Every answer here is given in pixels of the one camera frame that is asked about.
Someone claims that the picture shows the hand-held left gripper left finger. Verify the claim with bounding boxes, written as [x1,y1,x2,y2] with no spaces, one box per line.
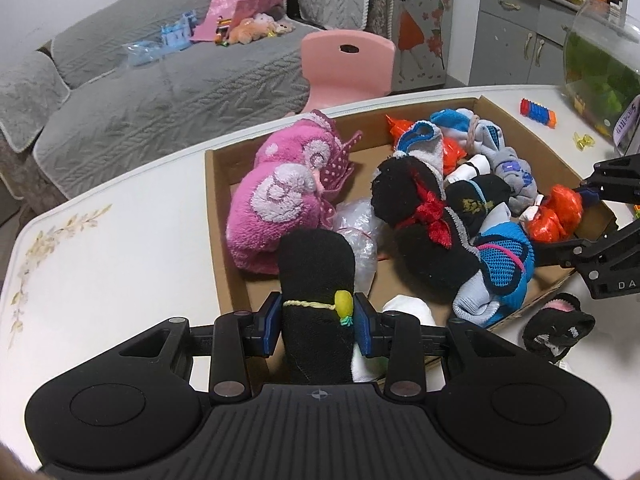
[92,291,282,404]

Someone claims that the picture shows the pale pink plush toy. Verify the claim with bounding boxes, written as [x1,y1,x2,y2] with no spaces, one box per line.
[256,12,293,36]

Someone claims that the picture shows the small black sock yellow print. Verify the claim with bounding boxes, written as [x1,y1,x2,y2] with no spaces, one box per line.
[444,175,513,236]

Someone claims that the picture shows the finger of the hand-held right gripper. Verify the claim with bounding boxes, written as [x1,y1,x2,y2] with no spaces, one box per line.
[575,154,640,207]
[536,220,640,269]

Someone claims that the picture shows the white sock bundle blue cuff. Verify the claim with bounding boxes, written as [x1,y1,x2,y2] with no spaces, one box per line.
[392,120,446,176]

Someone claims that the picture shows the white sock bundle green band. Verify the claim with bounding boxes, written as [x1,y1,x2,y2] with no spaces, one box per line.
[350,295,438,386]

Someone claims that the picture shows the clear plastic bundle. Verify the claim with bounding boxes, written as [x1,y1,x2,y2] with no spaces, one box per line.
[332,197,381,296]

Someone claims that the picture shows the pink plastic bag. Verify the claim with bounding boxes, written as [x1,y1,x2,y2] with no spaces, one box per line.
[190,0,291,43]

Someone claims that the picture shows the pink plastic chair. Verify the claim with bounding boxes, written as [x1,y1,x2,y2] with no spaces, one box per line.
[300,30,396,113]

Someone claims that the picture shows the grey covered sofa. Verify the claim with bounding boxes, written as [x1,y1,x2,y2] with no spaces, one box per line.
[0,0,396,201]

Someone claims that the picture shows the blue toy castle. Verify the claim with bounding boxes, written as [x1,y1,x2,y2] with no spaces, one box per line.
[161,10,197,51]

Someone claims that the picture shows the grey purple sock bundle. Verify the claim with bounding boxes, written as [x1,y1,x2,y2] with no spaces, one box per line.
[487,145,538,213]

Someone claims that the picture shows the clear blue plastic bag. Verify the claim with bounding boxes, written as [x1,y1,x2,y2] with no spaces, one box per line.
[122,40,166,68]

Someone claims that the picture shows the brown cardboard box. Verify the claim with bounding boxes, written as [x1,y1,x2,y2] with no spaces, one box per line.
[204,95,618,396]

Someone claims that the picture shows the blue sock bundle pink band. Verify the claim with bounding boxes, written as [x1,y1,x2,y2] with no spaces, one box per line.
[452,220,536,328]

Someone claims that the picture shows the white floral desktop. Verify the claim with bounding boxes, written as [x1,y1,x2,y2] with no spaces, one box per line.
[0,85,640,461]

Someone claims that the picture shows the pink fuzzy sock bundle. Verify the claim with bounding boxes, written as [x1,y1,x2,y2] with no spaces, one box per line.
[226,109,363,276]

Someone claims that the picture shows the grey cabinet shelf unit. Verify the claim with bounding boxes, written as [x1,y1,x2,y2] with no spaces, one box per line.
[467,0,631,86]

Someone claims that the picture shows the orange plush toy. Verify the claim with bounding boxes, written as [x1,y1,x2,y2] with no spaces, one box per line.
[227,19,266,46]

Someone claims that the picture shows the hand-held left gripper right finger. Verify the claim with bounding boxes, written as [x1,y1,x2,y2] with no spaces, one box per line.
[352,293,549,404]

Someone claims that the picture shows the black sock pink grey patches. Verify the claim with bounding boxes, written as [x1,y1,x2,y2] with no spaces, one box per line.
[522,292,596,366]

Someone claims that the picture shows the floral sticker fridge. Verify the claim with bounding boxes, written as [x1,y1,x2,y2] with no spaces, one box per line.
[390,0,456,93]

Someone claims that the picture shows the black sock bundle red ribbon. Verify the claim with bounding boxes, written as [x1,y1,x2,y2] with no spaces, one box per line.
[370,155,483,303]

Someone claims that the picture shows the blue orange block toy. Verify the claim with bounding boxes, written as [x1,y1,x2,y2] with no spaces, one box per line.
[520,99,560,130]

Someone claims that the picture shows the black sock bundle yellow band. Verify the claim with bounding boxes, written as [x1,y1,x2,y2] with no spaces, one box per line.
[277,230,358,386]

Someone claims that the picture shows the glass fish bowl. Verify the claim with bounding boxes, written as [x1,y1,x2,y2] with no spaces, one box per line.
[562,0,640,133]

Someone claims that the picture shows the purple water bottle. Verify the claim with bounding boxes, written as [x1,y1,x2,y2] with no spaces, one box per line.
[612,95,640,158]

